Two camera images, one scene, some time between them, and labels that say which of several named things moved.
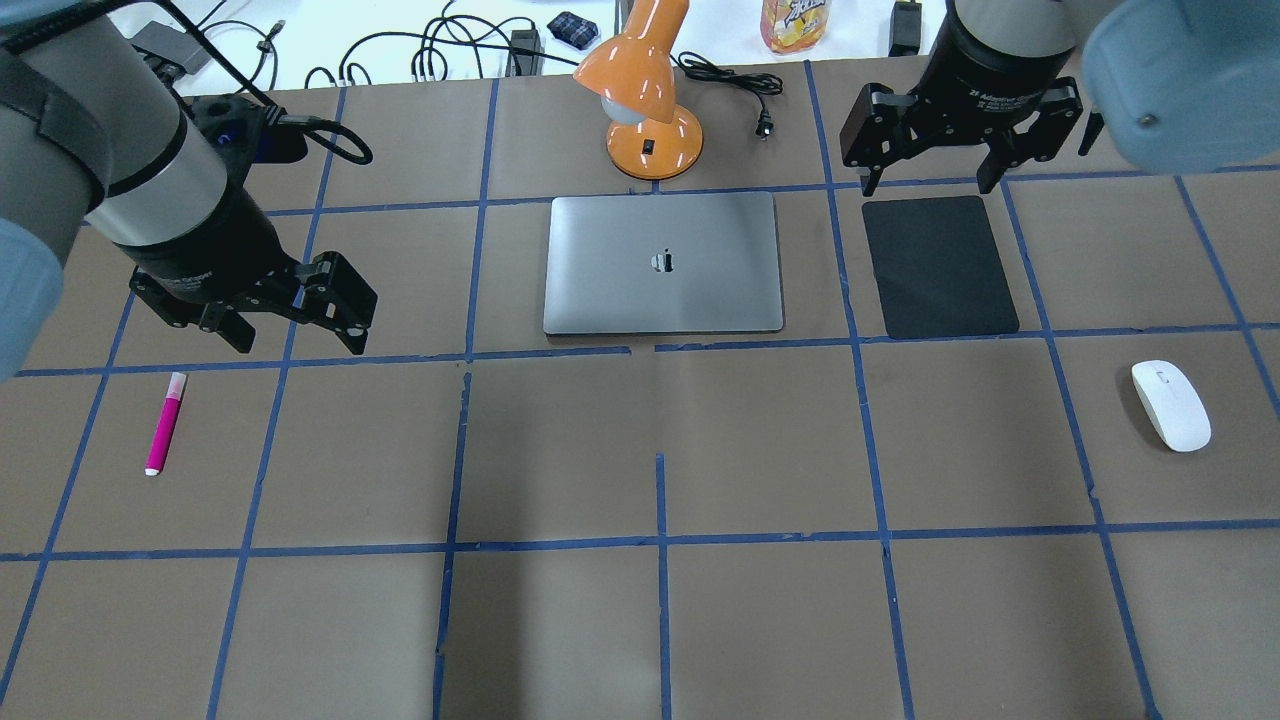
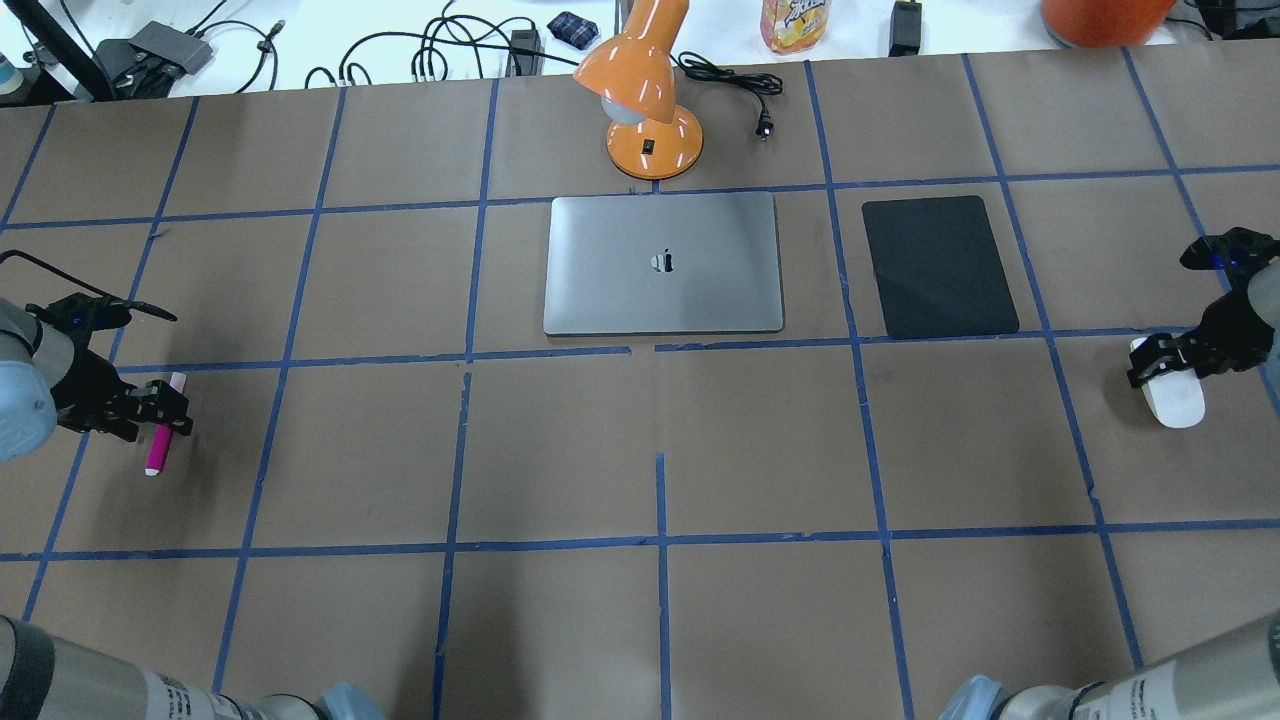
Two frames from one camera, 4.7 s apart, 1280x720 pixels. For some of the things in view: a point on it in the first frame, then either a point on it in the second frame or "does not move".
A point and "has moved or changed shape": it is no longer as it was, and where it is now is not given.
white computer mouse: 1173,406 has moved or changed shape
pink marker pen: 167,414 does not move
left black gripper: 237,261 to 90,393
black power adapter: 522,64 does not move
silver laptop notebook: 663,263 does not move
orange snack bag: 791,26 does not move
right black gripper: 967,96 to 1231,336
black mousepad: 937,269 does not move
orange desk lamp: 634,78 does not move
